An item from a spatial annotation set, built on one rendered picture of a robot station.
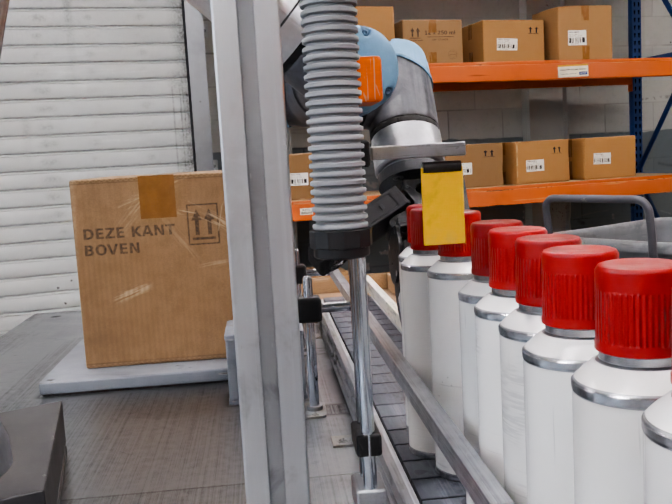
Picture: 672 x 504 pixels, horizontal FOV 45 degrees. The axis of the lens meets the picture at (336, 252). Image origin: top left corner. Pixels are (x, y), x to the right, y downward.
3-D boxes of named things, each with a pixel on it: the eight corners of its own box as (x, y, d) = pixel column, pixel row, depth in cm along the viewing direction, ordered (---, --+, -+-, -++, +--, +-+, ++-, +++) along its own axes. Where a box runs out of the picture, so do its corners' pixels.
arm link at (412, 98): (344, 73, 93) (413, 78, 95) (354, 155, 89) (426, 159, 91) (363, 29, 86) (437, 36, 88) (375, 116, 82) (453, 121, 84)
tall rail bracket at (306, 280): (364, 411, 96) (357, 273, 94) (303, 416, 95) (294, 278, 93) (361, 403, 99) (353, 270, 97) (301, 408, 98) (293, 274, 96)
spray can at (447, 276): (516, 473, 62) (507, 209, 60) (461, 489, 60) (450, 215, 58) (475, 453, 67) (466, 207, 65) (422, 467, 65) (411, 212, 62)
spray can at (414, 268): (474, 458, 66) (465, 208, 63) (411, 461, 66) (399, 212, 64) (466, 436, 71) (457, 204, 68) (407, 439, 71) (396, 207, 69)
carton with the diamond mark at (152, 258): (254, 356, 117) (241, 170, 114) (85, 369, 115) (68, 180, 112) (255, 316, 147) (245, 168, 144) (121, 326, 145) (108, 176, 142)
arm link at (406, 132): (374, 122, 83) (367, 162, 90) (380, 161, 81) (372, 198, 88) (446, 118, 83) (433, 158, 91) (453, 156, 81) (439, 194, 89)
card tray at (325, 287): (415, 315, 150) (414, 294, 149) (276, 326, 148) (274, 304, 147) (389, 290, 180) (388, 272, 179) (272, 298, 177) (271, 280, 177)
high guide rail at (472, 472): (517, 529, 39) (516, 501, 39) (492, 531, 39) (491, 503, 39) (326, 260, 145) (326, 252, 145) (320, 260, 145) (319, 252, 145)
